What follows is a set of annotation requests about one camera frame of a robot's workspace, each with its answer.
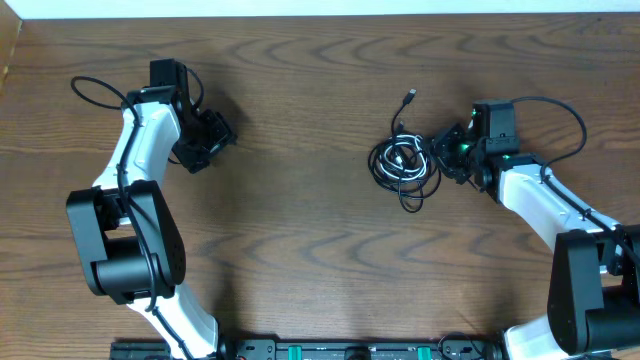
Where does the white USB cable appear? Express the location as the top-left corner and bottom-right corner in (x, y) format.
(375, 133), (431, 182)

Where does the black USB cable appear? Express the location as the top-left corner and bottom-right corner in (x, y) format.
(367, 88), (443, 214)

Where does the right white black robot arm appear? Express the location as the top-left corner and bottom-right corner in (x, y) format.
(427, 125), (639, 359)

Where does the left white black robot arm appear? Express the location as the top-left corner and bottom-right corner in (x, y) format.
(66, 86), (237, 359)

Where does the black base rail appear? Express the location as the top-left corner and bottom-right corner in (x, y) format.
(109, 339), (613, 360)

